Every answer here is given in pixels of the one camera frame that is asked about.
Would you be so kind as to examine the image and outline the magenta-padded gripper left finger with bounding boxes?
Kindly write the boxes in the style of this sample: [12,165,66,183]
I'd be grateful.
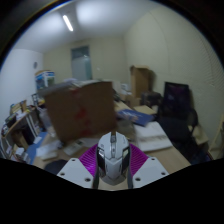
[56,143,101,190]

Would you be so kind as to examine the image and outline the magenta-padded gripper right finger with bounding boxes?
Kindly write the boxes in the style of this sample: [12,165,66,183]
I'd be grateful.
[127,143,170,190]

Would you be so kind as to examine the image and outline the white and black computer mouse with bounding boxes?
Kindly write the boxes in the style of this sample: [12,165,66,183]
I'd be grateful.
[95,131,132,186]

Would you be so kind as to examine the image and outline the white remote control with display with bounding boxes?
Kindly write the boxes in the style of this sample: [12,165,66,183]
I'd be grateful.
[63,141,84,157]

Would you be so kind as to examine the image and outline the large white book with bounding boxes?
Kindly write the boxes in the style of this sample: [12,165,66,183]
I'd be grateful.
[134,121,174,153]

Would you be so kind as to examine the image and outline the blue book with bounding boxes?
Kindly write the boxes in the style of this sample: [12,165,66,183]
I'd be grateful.
[116,108,156,128]

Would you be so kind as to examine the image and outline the large brown cardboard sheet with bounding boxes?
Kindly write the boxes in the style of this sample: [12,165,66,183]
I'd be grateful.
[38,79,118,144]

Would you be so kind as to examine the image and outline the black office chair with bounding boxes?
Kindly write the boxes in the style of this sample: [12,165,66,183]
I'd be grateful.
[157,81,201,158]

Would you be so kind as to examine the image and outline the shelf unit with books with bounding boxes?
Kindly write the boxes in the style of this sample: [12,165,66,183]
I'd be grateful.
[0,136,28,163]

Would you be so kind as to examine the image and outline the black bag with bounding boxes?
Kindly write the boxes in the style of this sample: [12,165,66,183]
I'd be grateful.
[139,91,163,108]

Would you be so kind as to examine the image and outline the wooden side desk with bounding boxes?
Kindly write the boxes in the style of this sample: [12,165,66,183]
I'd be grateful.
[0,99,43,148]

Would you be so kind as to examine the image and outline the tall open cardboard box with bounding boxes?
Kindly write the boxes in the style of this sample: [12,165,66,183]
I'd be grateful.
[129,64,155,99]

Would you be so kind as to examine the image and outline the blue and white display cabinet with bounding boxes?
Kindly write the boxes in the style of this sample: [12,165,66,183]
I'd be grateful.
[34,69,56,91]

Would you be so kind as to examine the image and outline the grey framed glass door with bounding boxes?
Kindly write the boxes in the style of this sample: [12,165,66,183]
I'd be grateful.
[70,45,93,82]

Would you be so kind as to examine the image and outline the ceiling tube light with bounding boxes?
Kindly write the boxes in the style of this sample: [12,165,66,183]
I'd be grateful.
[62,14,75,33]

